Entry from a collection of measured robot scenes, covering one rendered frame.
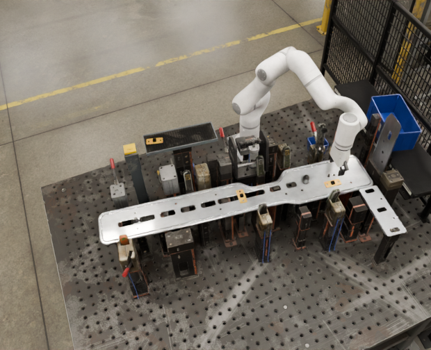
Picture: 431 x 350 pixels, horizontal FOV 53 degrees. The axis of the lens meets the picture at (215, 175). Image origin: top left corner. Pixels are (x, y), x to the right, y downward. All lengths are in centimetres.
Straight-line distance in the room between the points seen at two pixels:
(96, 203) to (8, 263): 107
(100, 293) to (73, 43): 367
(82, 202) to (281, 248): 119
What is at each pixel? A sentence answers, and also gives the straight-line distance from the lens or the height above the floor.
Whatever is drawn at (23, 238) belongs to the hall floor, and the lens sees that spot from 356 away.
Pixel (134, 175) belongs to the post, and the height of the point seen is 98.
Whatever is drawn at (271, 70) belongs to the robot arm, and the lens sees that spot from 203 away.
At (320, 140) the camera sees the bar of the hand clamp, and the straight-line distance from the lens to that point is 228.
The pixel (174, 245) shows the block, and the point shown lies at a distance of 197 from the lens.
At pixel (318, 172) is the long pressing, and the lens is 228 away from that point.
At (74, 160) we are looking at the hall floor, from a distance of 393.
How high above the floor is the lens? 269
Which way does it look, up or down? 49 degrees down
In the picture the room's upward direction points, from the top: 3 degrees counter-clockwise
